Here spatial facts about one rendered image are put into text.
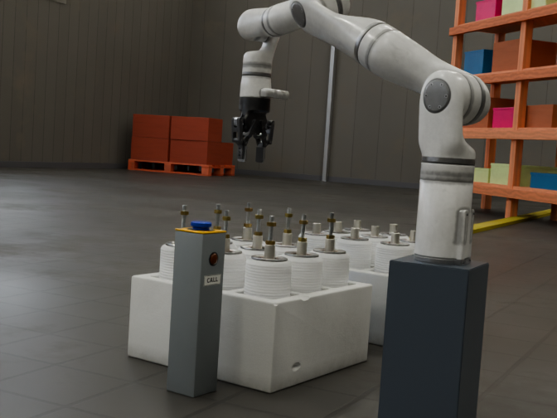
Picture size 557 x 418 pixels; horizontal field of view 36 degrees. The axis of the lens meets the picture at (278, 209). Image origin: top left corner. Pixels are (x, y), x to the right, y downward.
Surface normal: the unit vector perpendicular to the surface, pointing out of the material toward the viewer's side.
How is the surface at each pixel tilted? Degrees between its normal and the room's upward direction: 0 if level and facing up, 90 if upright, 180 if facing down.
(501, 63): 90
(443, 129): 93
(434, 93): 92
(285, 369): 90
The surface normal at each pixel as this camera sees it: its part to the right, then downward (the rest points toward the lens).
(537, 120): -0.96, -0.04
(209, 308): 0.82, 0.10
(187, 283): -0.57, 0.02
